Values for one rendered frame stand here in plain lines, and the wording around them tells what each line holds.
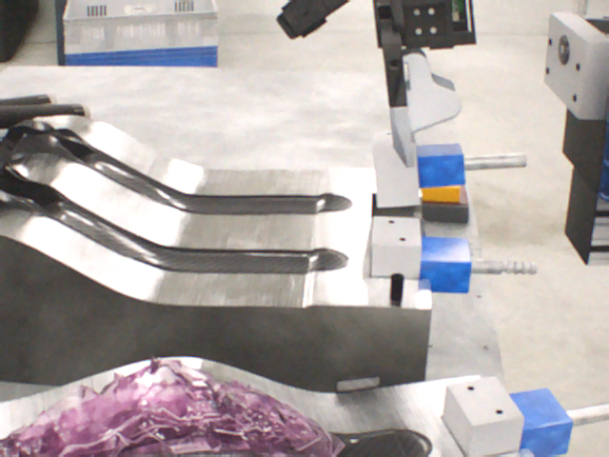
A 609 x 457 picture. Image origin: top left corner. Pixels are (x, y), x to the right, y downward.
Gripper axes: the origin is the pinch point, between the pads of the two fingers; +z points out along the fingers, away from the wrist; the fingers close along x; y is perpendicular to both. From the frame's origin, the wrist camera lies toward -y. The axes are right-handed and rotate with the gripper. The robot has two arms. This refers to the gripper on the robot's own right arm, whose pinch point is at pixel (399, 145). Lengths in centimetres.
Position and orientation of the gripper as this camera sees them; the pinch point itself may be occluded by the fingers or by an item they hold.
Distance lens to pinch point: 88.3
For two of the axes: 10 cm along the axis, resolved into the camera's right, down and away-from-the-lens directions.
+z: 1.1, 9.5, 2.9
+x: 0.7, -3.0, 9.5
